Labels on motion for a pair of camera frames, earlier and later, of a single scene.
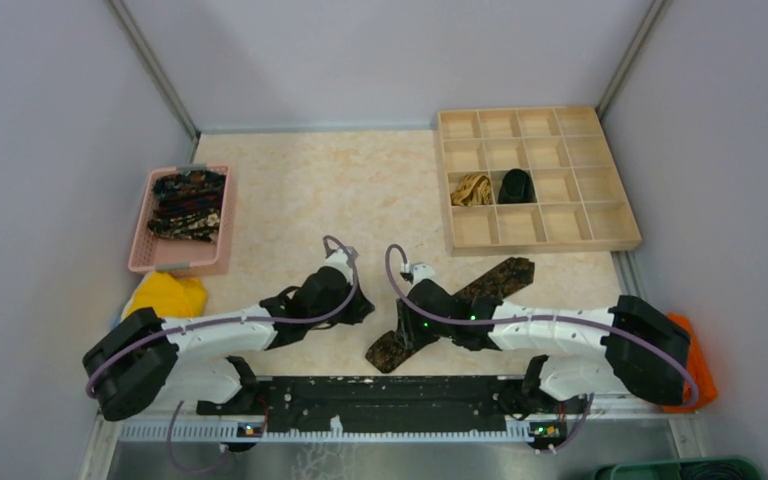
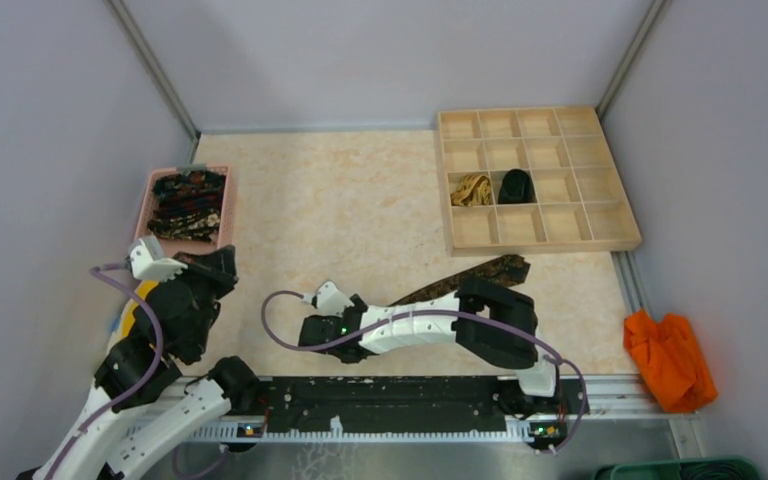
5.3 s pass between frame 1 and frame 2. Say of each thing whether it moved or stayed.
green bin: stayed
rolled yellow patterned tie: stayed
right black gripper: moved
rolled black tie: stayed
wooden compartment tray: stayed
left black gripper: moved
